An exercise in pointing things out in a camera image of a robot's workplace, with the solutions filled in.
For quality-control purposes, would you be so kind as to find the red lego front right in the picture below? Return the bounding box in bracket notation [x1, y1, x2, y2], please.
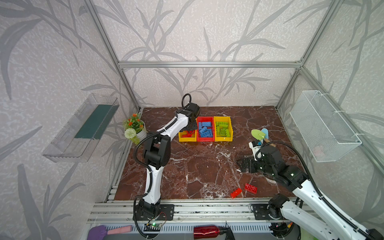
[245, 184, 258, 195]

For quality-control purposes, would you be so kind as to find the white flower pot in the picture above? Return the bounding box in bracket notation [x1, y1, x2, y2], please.
[137, 123, 148, 141]

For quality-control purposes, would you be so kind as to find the artificial orange flower plant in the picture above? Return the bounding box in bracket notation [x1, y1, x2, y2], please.
[123, 113, 144, 145]

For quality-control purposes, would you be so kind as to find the light blue scoop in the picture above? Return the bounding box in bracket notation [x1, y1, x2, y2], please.
[261, 128, 269, 140]

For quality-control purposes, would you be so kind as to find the red middle bin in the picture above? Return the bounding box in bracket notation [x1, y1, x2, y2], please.
[197, 117, 215, 142]

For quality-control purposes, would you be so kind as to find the green trowel wooden handle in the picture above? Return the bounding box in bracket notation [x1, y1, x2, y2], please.
[251, 129, 270, 146]

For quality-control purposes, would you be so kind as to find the left yellow bin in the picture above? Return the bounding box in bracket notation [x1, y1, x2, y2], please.
[179, 130, 197, 142]

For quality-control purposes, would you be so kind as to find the green lego long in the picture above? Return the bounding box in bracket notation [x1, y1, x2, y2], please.
[218, 128, 231, 138]

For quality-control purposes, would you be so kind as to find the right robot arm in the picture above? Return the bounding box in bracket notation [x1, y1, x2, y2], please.
[237, 144, 384, 240]

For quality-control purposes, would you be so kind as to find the yellow bin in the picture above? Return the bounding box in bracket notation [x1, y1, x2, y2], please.
[179, 130, 197, 142]
[214, 116, 234, 142]

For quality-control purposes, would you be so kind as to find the purple pink brush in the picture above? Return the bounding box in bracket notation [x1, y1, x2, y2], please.
[87, 225, 133, 240]

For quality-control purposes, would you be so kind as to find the red lego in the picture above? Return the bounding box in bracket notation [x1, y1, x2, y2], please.
[230, 188, 242, 199]
[181, 131, 196, 138]
[245, 184, 258, 195]

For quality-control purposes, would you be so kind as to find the red bottle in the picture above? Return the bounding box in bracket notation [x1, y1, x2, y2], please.
[193, 225, 227, 240]

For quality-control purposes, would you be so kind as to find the blue lego tilted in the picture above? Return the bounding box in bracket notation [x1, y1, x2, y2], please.
[199, 127, 213, 138]

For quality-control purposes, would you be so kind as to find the white wire basket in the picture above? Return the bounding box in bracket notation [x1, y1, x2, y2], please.
[290, 90, 362, 163]

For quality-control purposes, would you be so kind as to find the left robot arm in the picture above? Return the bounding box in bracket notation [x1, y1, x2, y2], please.
[134, 103, 200, 221]

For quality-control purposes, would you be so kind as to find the clear wall shelf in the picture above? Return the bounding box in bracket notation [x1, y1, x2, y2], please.
[42, 94, 120, 163]

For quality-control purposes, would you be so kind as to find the red lego centre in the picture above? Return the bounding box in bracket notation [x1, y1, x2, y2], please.
[181, 131, 196, 138]

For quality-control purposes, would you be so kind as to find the right yellow bin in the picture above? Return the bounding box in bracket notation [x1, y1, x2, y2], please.
[214, 116, 234, 142]

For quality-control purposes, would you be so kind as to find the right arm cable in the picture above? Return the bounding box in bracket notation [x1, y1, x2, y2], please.
[254, 140, 376, 240]

